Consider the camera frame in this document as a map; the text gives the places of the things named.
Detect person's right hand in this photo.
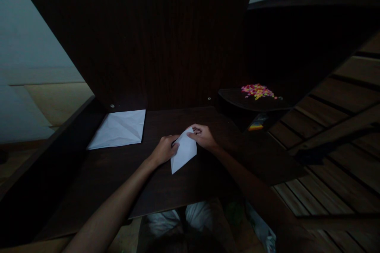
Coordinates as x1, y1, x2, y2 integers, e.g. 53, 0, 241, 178
187, 124, 220, 152

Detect person's left hand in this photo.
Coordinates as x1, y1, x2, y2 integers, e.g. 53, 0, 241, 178
151, 135, 181, 167

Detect person's left fingers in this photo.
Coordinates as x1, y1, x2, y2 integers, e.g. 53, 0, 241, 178
169, 135, 181, 154

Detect dark wooden desk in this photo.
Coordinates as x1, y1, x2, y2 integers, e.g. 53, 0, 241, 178
0, 0, 308, 243

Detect creased white paper sheet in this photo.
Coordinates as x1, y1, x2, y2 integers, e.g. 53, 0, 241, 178
86, 109, 146, 151

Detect colourful paper strip pack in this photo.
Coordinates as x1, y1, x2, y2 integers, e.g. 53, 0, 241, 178
248, 114, 268, 132

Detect dark wooden corner shelf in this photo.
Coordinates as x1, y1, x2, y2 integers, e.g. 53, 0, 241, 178
217, 86, 293, 132

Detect pile of colourful paper stars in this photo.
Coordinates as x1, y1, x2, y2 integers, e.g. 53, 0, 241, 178
241, 83, 284, 101

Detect person's legs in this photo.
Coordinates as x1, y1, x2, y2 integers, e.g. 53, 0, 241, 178
145, 198, 277, 253

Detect wooden slatted bed frame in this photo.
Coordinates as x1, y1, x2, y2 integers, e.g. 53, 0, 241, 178
267, 0, 380, 253

